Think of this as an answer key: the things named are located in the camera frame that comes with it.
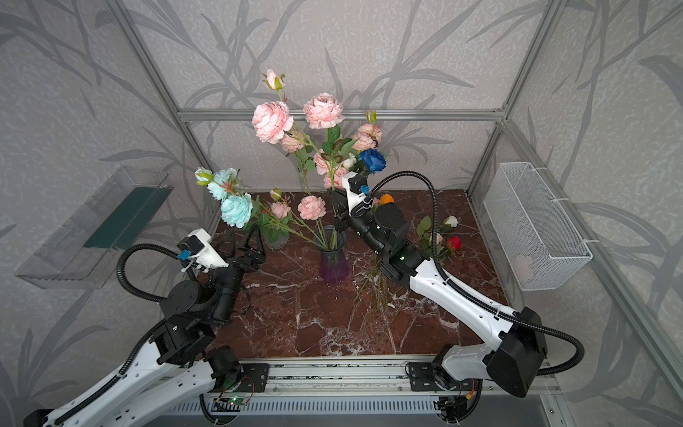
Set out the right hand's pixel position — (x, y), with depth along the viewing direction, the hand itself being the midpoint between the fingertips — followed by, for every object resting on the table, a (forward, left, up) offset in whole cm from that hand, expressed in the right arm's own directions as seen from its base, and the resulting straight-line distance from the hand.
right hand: (333, 181), depth 64 cm
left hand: (-9, +18, -4) cm, 21 cm away
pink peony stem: (0, +6, -11) cm, 12 cm away
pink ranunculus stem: (+2, +2, -22) cm, 23 cm away
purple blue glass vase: (-4, +2, -32) cm, 32 cm away
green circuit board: (-41, +27, -42) cm, 64 cm away
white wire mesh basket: (-11, -49, -8) cm, 50 cm away
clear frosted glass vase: (-9, +15, -10) cm, 20 cm away
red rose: (+8, -42, -40) cm, 59 cm away
